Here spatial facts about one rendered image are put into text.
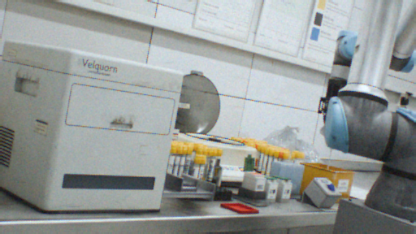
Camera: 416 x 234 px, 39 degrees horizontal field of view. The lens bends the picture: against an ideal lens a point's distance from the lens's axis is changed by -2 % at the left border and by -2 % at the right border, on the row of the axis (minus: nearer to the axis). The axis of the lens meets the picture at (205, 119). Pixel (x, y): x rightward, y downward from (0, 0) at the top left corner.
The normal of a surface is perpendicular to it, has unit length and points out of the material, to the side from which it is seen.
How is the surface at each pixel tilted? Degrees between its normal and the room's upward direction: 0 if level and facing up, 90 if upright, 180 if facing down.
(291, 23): 92
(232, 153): 90
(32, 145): 90
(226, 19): 94
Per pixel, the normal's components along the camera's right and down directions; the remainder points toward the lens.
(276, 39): 0.66, 0.22
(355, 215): -0.70, -0.09
